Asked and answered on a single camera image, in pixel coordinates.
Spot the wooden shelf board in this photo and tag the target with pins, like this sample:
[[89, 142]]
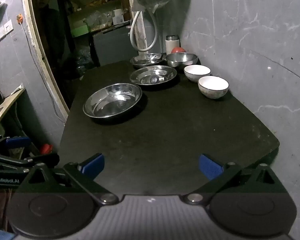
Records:
[[7, 102]]

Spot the white ceramic bowl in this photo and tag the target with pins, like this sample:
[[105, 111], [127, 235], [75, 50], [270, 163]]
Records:
[[213, 83], [197, 70]]

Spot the white wooden post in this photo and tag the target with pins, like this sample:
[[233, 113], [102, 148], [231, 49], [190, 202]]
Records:
[[140, 32]]

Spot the grey cabinet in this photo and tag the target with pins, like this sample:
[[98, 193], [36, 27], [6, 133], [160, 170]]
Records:
[[112, 45]]

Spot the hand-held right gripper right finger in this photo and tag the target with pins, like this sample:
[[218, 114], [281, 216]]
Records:
[[210, 166]]

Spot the white door frame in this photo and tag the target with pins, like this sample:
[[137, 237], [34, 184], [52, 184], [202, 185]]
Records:
[[37, 50]]

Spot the small red object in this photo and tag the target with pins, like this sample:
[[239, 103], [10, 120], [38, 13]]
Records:
[[46, 148]]

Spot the white wall switch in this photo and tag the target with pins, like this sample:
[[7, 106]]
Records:
[[5, 30]]

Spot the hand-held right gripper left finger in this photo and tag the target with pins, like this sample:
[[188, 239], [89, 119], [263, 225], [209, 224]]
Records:
[[93, 166]]

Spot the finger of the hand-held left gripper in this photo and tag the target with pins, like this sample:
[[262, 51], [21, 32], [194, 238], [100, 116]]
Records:
[[17, 142], [40, 158]]

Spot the green box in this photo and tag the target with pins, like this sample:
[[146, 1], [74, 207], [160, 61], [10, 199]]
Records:
[[80, 31]]

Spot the red ball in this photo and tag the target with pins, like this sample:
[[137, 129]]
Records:
[[178, 50]]

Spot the orange wall hook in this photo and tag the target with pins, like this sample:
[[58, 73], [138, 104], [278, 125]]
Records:
[[19, 17]]

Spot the steel bowl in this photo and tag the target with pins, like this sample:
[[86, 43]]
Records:
[[181, 60]]

